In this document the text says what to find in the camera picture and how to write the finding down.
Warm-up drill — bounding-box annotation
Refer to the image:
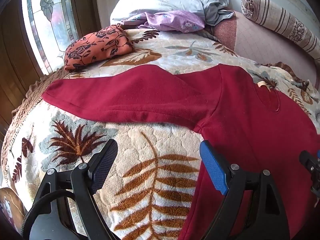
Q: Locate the stained glass window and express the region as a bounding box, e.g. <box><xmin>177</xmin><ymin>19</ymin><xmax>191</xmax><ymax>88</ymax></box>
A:
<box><xmin>21</xmin><ymin>0</ymin><xmax>80</xmax><ymax>75</ymax></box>

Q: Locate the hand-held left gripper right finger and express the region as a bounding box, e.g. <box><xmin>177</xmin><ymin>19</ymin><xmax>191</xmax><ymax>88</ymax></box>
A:
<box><xmin>199</xmin><ymin>140</ymin><xmax>290</xmax><ymax>240</ymax></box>

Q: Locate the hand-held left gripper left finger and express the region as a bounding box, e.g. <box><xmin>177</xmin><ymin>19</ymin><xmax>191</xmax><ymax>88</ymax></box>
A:
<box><xmin>34</xmin><ymin>139</ymin><xmax>121</xmax><ymax>240</ymax></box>

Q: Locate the black braided cable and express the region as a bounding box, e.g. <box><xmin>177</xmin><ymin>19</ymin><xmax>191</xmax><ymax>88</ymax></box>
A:
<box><xmin>22</xmin><ymin>190</ymin><xmax>75</xmax><ymax>240</ymax></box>

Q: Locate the leaf-print fleece blanket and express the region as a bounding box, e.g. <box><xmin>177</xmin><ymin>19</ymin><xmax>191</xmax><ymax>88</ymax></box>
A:
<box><xmin>1</xmin><ymin>27</ymin><xmax>320</xmax><ymax>240</ymax></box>

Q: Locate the striped floral bolster pillow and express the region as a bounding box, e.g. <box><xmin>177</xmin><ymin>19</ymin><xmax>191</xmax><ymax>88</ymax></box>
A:
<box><xmin>241</xmin><ymin>0</ymin><xmax>320</xmax><ymax>62</ymax></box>

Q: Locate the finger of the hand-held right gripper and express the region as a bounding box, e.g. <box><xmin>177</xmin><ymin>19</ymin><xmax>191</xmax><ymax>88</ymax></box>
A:
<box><xmin>299</xmin><ymin>149</ymin><xmax>320</xmax><ymax>195</ymax></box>

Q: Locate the pink quilted bed sheet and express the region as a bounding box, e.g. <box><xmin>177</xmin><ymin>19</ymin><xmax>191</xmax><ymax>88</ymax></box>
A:
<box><xmin>211</xmin><ymin>11</ymin><xmax>320</xmax><ymax>90</ymax></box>

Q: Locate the wooden window frame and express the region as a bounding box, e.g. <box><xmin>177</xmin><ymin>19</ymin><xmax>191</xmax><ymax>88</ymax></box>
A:
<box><xmin>0</xmin><ymin>0</ymin><xmax>48</xmax><ymax>135</ymax></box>

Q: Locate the grey-blue crumpled cloth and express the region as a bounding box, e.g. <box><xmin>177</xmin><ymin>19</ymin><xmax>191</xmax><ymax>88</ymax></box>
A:
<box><xmin>194</xmin><ymin>0</ymin><xmax>235</xmax><ymax>27</ymax></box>

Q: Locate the red sweater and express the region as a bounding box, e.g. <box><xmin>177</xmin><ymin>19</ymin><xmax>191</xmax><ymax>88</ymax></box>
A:
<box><xmin>43</xmin><ymin>64</ymin><xmax>320</xmax><ymax>240</ymax></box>

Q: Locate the orange floral cloth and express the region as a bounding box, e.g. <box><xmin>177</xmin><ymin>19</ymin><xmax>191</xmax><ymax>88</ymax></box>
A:
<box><xmin>64</xmin><ymin>25</ymin><xmax>134</xmax><ymax>72</ymax></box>

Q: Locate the brown printed cloth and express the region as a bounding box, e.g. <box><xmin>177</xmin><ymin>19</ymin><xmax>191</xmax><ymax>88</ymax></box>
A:
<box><xmin>0</xmin><ymin>187</ymin><xmax>26</xmax><ymax>233</ymax></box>

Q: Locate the purple floral cloth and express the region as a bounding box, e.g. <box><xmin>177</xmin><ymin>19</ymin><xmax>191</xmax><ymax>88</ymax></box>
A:
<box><xmin>120</xmin><ymin>10</ymin><xmax>205</xmax><ymax>33</ymax></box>

